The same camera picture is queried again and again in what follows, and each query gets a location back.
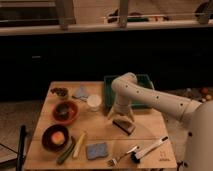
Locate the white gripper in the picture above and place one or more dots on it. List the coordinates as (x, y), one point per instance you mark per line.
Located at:
(122, 110)

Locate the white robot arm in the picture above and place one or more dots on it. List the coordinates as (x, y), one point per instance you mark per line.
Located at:
(197, 116)

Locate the white cup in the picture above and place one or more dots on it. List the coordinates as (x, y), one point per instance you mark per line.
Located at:
(94, 102)

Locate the green plastic tray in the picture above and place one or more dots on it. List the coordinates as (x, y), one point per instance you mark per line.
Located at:
(109, 95)

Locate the yellow banana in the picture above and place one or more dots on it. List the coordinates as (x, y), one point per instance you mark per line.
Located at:
(79, 144)

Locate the blue sponge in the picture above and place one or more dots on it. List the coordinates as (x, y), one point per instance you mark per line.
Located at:
(98, 150)

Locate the black white brush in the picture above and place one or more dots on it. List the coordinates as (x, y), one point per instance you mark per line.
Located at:
(137, 156)

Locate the metal fork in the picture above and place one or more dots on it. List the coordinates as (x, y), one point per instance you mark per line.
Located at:
(114, 161)

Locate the orange bowl with dark object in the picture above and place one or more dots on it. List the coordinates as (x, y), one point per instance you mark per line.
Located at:
(65, 112)

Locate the green cucumber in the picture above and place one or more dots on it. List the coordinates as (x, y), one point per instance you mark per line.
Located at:
(67, 152)

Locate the small bowl of nuts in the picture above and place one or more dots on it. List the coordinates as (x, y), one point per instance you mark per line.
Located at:
(62, 93)

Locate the orange fruit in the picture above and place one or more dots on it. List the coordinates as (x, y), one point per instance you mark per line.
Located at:
(58, 138)

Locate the dark red bowl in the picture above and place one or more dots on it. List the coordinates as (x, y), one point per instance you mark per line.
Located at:
(46, 137)

